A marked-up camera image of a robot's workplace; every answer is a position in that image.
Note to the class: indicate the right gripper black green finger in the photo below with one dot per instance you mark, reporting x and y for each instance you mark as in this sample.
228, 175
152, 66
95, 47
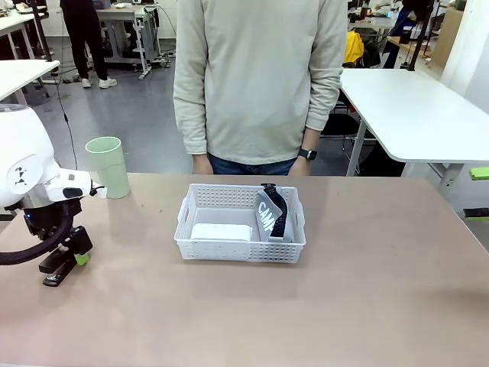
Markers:
477, 213
480, 173

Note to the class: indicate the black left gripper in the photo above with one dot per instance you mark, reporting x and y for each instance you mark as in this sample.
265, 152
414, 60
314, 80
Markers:
53, 216

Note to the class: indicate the black stapler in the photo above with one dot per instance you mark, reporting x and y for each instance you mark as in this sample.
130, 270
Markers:
57, 271

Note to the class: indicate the pale green plastic cup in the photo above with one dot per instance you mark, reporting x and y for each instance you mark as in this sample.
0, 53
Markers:
109, 168

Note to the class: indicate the white rectangular box device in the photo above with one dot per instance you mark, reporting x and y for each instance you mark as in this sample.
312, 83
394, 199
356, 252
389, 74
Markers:
221, 232

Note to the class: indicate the grey CAMPUS pencil case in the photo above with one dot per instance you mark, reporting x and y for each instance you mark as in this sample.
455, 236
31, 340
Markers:
269, 218

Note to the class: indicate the person's right forearm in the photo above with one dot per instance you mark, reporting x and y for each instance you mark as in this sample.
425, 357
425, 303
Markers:
193, 114

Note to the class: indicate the person's left forearm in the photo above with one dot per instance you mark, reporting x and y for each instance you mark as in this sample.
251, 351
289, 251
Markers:
324, 103

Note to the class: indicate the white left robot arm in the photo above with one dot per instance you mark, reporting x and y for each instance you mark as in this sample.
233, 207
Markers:
23, 160

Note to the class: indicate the white perforated plastic basket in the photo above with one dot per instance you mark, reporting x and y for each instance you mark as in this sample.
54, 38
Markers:
237, 252

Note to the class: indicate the person's right hand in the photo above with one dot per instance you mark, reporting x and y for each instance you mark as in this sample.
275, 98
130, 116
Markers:
202, 165

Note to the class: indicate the person's left hand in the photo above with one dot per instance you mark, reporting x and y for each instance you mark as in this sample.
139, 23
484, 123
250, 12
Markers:
300, 168

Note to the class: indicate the large white table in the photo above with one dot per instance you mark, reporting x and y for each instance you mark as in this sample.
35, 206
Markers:
416, 111

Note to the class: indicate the brown cardboard board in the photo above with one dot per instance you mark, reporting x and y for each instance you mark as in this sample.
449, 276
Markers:
449, 36

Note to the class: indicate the black tripod stand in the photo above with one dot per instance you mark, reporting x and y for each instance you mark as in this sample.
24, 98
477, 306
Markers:
416, 42

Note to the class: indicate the bystander in white jacket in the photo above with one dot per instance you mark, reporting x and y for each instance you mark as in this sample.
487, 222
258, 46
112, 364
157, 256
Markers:
405, 21

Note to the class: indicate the black smartwatch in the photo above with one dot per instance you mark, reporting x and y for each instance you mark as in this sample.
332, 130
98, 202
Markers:
307, 154

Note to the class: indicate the yellow bag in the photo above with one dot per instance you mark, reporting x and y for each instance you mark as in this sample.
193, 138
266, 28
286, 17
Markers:
354, 47

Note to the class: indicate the small white table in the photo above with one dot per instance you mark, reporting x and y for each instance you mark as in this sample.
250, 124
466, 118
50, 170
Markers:
23, 74

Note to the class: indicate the bystander in black trousers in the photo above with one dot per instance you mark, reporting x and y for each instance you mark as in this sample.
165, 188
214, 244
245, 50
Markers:
89, 42

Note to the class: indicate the grey metal workbench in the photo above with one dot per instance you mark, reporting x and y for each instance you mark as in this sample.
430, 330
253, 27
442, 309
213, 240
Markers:
130, 34

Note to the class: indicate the black pole stand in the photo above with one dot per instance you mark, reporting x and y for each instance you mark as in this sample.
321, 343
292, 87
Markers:
43, 30

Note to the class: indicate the white desk with grey legs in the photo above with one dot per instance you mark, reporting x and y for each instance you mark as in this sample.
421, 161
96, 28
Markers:
17, 26

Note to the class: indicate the person's beige sweater torso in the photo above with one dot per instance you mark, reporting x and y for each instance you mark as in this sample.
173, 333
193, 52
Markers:
256, 76

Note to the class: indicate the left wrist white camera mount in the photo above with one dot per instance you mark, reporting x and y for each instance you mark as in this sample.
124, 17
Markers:
100, 191

